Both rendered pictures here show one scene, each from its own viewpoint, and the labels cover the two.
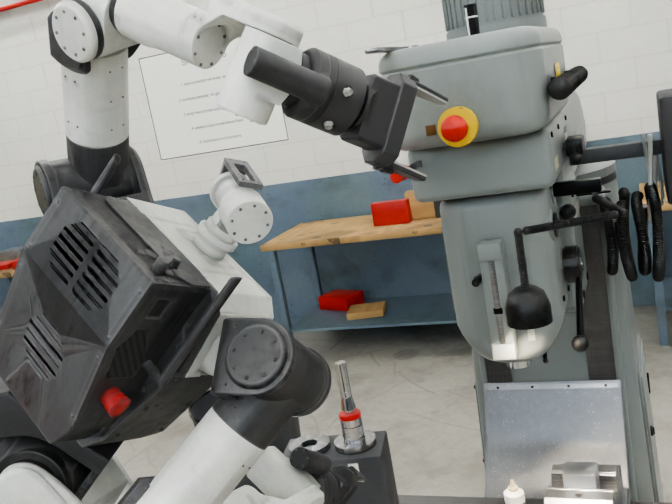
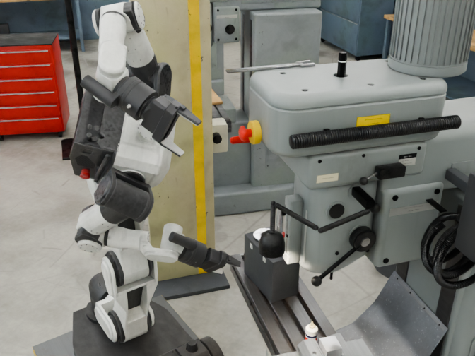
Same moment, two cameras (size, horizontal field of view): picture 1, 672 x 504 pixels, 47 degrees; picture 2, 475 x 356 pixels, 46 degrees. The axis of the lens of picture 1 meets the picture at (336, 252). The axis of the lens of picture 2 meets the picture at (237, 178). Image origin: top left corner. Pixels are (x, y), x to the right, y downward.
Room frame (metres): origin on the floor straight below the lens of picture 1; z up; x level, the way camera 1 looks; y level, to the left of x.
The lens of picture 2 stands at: (0.33, -1.20, 2.30)
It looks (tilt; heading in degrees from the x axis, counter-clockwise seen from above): 27 degrees down; 51
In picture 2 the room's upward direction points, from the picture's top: straight up
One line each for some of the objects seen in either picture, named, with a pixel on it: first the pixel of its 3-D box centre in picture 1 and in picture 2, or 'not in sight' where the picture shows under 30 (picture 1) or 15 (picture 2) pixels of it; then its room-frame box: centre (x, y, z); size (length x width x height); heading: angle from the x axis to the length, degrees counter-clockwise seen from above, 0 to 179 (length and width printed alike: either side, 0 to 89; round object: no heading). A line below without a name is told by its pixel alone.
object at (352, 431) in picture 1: (352, 427); not in sight; (1.54, 0.03, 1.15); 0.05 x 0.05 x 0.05
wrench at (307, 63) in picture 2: (390, 49); (270, 66); (1.31, -0.15, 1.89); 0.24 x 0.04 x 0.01; 160
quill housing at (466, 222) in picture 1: (506, 268); (330, 216); (1.41, -0.31, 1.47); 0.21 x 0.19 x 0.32; 67
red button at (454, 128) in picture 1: (454, 128); (245, 133); (1.17, -0.21, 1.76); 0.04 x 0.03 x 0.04; 67
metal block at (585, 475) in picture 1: (581, 482); (330, 350); (1.37, -0.39, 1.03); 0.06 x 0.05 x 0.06; 65
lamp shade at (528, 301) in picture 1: (527, 303); (271, 241); (1.20, -0.29, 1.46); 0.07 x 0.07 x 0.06
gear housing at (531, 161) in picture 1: (494, 153); (348, 148); (1.44, -0.32, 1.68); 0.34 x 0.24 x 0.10; 157
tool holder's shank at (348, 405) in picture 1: (344, 387); (279, 220); (1.54, 0.03, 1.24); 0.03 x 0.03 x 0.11
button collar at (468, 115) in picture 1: (458, 126); (254, 132); (1.19, -0.22, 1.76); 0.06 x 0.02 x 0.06; 67
